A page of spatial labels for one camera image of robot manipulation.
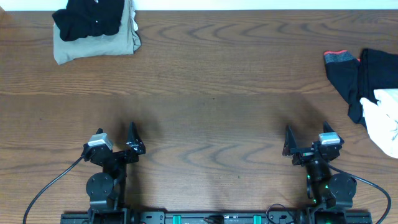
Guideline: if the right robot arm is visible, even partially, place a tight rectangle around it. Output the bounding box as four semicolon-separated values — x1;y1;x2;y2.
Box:
282;122;357;223

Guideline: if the folded black garment on stack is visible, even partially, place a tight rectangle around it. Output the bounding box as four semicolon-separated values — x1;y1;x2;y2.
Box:
52;0;125;42

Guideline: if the folded khaki garment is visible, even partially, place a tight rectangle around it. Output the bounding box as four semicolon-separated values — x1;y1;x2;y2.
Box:
53;0;141;65

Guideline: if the white t-shirt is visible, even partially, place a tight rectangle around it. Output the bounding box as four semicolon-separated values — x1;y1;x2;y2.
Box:
360;88;397;159

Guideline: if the black garment right edge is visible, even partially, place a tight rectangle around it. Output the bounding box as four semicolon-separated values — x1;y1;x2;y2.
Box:
358;49;397;103

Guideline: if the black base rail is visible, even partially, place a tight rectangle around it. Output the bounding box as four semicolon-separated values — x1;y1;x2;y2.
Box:
60;209;373;224

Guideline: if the black garment with red trim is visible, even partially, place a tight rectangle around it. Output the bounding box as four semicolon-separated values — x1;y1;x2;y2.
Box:
323;50;366;128

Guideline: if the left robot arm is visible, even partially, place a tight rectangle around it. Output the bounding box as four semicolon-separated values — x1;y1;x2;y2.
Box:
81;122;146;222

